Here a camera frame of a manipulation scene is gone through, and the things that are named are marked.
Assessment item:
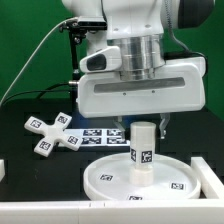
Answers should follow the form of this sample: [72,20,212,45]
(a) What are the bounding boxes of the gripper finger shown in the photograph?
[113,116,127,139]
[159,113,170,139]

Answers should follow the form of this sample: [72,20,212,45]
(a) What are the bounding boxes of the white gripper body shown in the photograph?
[77,57,205,118]

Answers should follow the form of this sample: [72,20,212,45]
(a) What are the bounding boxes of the white round table top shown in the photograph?
[83,153,201,201]

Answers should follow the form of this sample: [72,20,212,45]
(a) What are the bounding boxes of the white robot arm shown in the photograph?
[61,0,215,136]

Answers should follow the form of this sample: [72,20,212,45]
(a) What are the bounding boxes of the white marker sheet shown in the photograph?
[65,128,130,147]

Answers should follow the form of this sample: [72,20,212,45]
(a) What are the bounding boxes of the white cross-shaped table base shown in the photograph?
[24,112,82,157]

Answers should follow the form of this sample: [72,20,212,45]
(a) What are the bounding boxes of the white L-shaped border fence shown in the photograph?
[0,157,224,224]

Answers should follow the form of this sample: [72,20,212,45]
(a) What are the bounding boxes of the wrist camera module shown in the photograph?
[80,46,122,73]

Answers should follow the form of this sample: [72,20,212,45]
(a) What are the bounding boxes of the black cables at base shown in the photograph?
[0,79,83,107]

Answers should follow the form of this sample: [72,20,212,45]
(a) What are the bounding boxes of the black camera on stand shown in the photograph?
[59,16,107,100]

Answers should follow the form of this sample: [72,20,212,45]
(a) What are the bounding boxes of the grey camera cable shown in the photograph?
[0,19,78,106]

